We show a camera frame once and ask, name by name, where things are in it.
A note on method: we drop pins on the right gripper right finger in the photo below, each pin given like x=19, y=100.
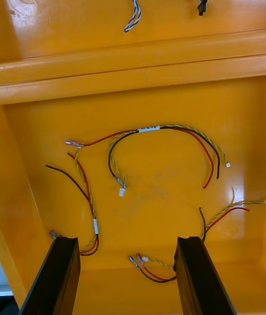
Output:
x=199, y=279

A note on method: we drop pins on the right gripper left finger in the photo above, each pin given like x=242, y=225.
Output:
x=55, y=279

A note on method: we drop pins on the yellow-orange plastic bin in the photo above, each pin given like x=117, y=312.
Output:
x=69, y=15
x=160, y=209

